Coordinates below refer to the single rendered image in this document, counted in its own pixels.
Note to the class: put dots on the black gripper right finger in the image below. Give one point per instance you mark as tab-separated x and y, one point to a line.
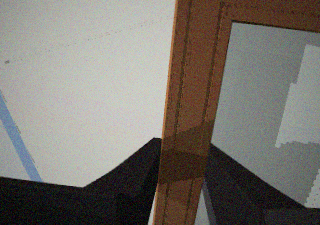
235	196

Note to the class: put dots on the brown wooden picture frame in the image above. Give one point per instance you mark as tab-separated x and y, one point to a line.
243	75

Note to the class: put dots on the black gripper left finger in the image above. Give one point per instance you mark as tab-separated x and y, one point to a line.
123	196

